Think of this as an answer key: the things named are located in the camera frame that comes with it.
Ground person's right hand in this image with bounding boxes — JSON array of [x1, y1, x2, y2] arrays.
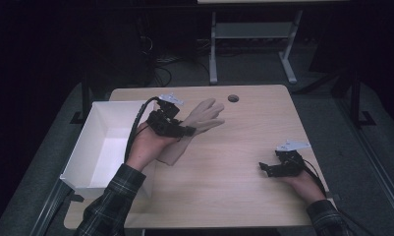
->
[[281, 170, 327, 204]]

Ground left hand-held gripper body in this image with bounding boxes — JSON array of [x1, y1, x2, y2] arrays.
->
[[146, 92, 187, 138]]

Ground person's left hand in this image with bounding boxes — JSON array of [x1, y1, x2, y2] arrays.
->
[[125, 122, 180, 172]]

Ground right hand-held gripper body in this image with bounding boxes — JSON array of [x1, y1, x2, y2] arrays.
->
[[268, 140, 312, 178]]

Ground black floor cables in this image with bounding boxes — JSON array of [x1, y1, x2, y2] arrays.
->
[[151, 53, 212, 89]]

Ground aluminium floor rail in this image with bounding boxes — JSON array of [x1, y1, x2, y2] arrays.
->
[[28, 178, 73, 236], [334, 96, 394, 227]]

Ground white rectangular box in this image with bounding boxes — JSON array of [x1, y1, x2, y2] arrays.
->
[[59, 99, 158, 201]]

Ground grey metal table frame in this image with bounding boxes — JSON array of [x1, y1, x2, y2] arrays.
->
[[208, 9, 305, 87]]

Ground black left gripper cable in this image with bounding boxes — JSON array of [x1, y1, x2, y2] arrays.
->
[[123, 95, 161, 163]]

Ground black metal stand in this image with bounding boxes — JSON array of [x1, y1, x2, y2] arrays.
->
[[69, 73, 94, 126], [346, 70, 377, 128]]

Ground beige fabric glove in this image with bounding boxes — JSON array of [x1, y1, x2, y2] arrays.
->
[[156, 97, 226, 166]]

